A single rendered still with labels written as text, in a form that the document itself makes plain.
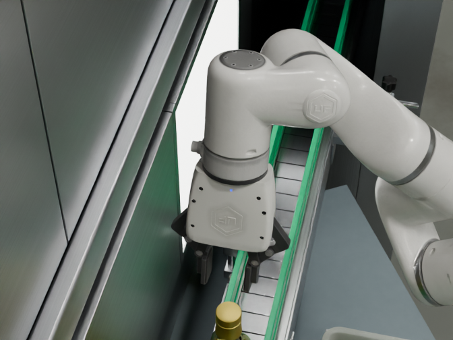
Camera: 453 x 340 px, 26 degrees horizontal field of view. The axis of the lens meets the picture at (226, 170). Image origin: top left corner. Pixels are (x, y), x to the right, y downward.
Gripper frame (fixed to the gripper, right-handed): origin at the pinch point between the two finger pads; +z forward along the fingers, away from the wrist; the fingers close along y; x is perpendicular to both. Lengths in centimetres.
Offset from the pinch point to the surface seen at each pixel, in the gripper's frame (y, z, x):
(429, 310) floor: 36, 98, 119
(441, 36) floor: 30, 68, 233
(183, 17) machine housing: -12.7, -21.3, 24.4
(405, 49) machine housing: 18, 10, 92
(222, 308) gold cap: -0.9, 8.6, 2.6
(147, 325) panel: -11.9, 17.2, 6.0
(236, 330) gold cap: 1.3, 11.1, 1.8
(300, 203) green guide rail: 4.1, 18.2, 43.3
